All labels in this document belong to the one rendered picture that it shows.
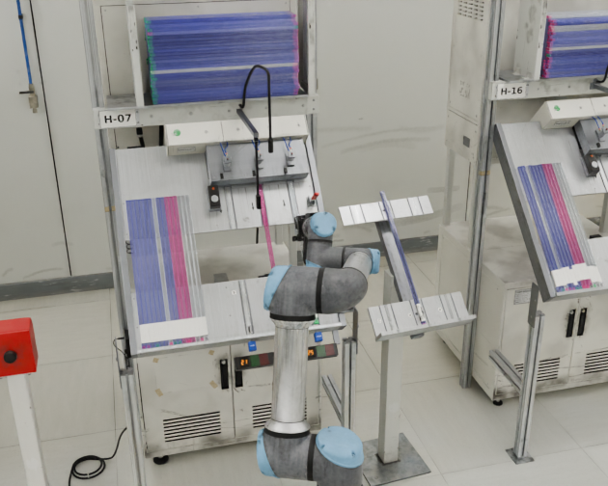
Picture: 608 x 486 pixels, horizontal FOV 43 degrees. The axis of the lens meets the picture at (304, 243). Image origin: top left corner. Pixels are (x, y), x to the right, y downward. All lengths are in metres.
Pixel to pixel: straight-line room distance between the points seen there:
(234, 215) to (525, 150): 1.16
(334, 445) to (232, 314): 0.73
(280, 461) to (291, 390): 0.18
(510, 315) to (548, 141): 0.71
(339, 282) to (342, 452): 0.41
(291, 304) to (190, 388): 1.13
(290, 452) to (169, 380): 1.03
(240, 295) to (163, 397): 0.61
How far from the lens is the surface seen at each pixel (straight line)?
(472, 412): 3.43
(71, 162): 4.26
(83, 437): 3.37
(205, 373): 2.90
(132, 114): 2.67
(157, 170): 2.67
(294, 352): 1.91
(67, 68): 4.15
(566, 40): 3.08
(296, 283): 1.87
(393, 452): 3.08
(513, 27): 3.18
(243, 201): 2.64
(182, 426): 3.03
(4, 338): 2.59
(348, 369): 2.66
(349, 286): 1.88
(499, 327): 3.22
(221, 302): 2.51
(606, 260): 3.01
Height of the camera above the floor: 1.99
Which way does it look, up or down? 24 degrees down
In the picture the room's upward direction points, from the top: 1 degrees counter-clockwise
